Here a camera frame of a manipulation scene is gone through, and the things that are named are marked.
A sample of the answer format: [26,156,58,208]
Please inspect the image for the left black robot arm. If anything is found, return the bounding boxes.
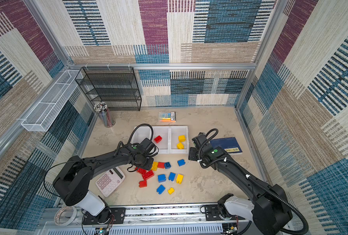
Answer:
[53,138,159,216]

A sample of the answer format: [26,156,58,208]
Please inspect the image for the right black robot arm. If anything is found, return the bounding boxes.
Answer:
[189,133,293,235]

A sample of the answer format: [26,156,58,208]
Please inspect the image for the hollow yellow lego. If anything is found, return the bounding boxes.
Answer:
[151,162,158,171]

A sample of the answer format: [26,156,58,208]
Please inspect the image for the long red lego brick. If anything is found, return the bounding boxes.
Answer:
[137,168,147,175]

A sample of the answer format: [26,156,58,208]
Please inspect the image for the red square lego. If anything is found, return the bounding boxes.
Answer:
[157,162,165,169]

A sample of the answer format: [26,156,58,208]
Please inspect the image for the white middle bin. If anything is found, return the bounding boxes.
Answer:
[153,126,171,154]

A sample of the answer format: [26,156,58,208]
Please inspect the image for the white bin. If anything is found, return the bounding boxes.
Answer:
[129,126,154,154]
[153,126,171,154]
[170,126,189,154]

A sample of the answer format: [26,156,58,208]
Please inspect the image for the blue lego far right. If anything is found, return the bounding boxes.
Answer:
[177,159,186,166]

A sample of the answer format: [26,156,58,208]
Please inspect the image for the dark blue hollow lego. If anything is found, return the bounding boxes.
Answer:
[165,162,171,169]

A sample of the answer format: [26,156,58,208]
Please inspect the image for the white left bin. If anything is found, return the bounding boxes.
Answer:
[129,126,154,154]

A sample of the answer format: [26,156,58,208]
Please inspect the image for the small red lego bottom left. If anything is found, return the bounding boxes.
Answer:
[139,180,147,188]

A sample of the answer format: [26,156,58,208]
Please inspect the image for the blue lego centre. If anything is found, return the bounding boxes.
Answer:
[157,174,166,183]

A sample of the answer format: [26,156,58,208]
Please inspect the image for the blue book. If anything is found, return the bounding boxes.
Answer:
[210,137,242,154]

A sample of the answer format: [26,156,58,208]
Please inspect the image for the blue lego beside yellow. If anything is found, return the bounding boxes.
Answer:
[168,172,176,182]

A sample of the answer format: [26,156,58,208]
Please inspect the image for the white right bin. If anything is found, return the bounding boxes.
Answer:
[170,126,189,154]

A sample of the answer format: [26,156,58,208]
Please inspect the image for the blue lego front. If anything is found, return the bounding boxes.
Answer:
[156,185,166,195]

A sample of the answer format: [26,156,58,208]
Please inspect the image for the small yellow lego front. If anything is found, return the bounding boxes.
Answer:
[168,188,175,195]

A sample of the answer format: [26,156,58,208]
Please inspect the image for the pink white calculator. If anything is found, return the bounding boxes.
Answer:
[96,167,125,197]

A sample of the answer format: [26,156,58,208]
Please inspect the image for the highlighter marker pack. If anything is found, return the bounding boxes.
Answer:
[158,112,176,122]

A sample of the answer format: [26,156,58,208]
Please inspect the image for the pencil cup with pencils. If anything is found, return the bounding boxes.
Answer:
[94,101,115,127]

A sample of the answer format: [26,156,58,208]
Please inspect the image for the tape roll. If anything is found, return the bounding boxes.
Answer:
[54,206,77,227]

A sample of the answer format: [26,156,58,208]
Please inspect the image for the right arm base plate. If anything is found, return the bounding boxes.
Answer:
[200,204,245,221]

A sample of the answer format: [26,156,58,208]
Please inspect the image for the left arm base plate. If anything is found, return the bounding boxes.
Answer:
[83,207,126,225]

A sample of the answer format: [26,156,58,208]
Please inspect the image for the black wire shelf rack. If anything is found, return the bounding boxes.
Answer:
[75,67,142,111]

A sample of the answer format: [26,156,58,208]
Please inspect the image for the white mesh wall basket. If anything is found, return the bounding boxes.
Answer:
[21,70,79,132]

